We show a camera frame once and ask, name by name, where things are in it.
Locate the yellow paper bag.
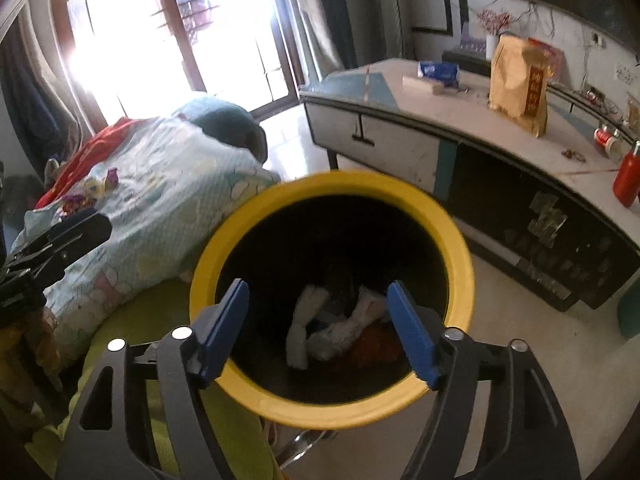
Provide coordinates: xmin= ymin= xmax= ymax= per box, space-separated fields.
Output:
xmin=487 ymin=34 xmax=553 ymax=139

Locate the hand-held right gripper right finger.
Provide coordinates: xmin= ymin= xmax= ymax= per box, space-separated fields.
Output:
xmin=387 ymin=280 xmax=583 ymax=480

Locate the white vase with red flowers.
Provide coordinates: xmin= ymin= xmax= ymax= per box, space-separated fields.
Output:
xmin=475 ymin=9 xmax=513 ymax=52

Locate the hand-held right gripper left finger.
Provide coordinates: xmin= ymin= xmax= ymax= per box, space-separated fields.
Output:
xmin=54 ymin=279 xmax=251 ymax=480

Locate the red can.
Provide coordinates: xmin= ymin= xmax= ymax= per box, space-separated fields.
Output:
xmin=594 ymin=127 xmax=623 ymax=160

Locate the blue tissue pack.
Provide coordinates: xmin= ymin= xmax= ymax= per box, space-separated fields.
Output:
xmin=417 ymin=60 xmax=461 ymax=85

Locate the teal plastic object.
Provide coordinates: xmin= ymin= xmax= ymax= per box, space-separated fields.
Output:
xmin=619 ymin=290 xmax=640 ymax=337

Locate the lime green cloth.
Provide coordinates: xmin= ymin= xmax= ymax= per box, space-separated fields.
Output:
xmin=37 ymin=280 xmax=273 ymax=480

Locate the standing air conditioner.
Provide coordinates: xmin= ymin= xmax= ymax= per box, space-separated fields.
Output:
xmin=370 ymin=0 xmax=416 ymax=63

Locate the white flat box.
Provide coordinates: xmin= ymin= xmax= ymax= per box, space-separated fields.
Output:
xmin=402 ymin=74 xmax=451 ymax=96

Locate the red patterned blanket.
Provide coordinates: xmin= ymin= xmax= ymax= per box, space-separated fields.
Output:
xmin=35 ymin=117 xmax=141 ymax=208

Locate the blue quilted sofa cover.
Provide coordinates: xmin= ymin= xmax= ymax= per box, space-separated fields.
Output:
xmin=175 ymin=97 xmax=268 ymax=161

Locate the yellow rimmed trash bin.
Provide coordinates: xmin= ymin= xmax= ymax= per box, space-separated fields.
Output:
xmin=189 ymin=170 xmax=476 ymax=431

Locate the marble top coffee table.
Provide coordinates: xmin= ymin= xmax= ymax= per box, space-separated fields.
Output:
xmin=299 ymin=57 xmax=640 ymax=311

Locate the glass balcony door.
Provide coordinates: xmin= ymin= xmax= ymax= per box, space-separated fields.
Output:
xmin=47 ymin=0 xmax=301 ymax=126

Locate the cartoon print blanket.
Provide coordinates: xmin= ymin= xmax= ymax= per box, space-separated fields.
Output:
xmin=22 ymin=115 xmax=281 ymax=361

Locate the white plastic bag orange print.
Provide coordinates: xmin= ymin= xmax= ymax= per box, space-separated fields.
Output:
xmin=307 ymin=285 xmax=401 ymax=366

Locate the hanging dark garment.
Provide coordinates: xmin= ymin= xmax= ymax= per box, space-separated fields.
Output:
xmin=170 ymin=0 xmax=221 ymax=46

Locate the red bottle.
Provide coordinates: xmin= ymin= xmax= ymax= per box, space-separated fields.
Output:
xmin=612 ymin=141 xmax=640 ymax=208

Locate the grey brown curtain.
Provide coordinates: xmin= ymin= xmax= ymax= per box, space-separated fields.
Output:
xmin=0 ymin=5 xmax=86 ymax=171
xmin=270 ymin=0 xmax=361 ymax=86

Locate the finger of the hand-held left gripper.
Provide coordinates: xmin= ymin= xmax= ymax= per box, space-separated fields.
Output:
xmin=42 ymin=206 xmax=99 ymax=241
xmin=12 ymin=216 xmax=113 ymax=281

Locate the black television cabinet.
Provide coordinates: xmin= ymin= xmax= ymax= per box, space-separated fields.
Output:
xmin=442 ymin=47 xmax=640 ymax=146

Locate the red gift box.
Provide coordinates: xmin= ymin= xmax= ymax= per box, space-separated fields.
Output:
xmin=527 ymin=37 xmax=563 ymax=83

